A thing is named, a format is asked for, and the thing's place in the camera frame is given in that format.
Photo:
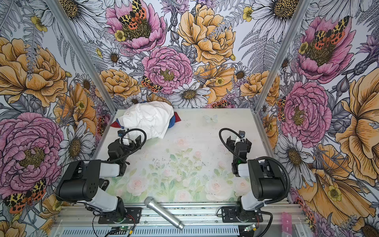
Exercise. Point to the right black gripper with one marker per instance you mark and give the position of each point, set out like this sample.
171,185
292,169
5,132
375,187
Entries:
239,142

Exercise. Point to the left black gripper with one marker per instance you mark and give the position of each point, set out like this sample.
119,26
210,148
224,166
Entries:
130,140

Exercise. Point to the red cloth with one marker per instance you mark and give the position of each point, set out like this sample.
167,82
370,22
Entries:
177,117

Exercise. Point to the white cloth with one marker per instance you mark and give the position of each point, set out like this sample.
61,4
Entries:
151,117

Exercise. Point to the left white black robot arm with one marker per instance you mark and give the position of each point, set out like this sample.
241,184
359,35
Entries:
82,181

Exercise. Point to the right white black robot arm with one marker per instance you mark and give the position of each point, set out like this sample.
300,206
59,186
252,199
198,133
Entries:
269,182

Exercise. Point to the silver microphone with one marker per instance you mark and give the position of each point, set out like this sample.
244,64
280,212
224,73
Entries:
156,207

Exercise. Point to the green circuit board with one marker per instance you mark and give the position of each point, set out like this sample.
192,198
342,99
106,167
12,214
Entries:
120,231

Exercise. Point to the pink plastic tag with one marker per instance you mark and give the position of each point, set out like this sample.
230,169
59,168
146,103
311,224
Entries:
286,224

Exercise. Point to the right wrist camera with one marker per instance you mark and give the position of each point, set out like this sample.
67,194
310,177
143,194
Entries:
241,134

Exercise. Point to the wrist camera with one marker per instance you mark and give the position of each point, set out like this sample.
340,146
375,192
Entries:
241,134
120,133

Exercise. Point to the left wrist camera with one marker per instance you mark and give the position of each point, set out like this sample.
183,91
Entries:
120,133

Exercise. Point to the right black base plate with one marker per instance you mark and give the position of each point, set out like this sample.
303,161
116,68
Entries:
231,214

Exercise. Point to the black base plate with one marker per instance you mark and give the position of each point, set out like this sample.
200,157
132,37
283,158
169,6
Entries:
231,214
130,215

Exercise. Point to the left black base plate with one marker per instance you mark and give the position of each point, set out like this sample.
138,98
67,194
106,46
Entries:
130,215

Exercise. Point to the aluminium rail frame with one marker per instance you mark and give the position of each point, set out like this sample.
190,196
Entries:
192,213

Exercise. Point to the left aluminium corner post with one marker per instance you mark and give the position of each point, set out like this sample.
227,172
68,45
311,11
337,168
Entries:
76,43

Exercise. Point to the aluminium corner post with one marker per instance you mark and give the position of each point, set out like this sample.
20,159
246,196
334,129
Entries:
76,43
295,24

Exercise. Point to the white slotted cable duct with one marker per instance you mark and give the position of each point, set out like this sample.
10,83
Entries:
153,231

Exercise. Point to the right aluminium corner post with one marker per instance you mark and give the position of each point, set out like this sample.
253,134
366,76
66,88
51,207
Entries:
295,24

